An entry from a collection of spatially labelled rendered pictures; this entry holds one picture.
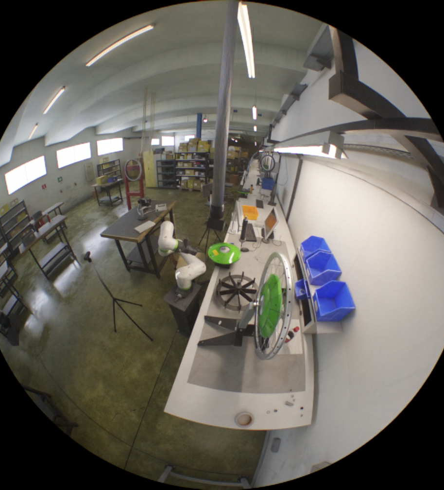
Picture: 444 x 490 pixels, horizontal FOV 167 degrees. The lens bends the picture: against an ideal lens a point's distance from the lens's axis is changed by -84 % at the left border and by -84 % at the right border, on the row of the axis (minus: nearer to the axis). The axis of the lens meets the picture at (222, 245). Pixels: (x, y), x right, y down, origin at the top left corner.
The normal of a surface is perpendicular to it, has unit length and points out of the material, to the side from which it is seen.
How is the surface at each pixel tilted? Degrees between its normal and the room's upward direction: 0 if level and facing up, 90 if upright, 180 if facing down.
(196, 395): 0
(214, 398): 0
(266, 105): 90
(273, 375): 0
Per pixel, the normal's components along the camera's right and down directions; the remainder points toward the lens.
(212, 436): 0.07, -0.80
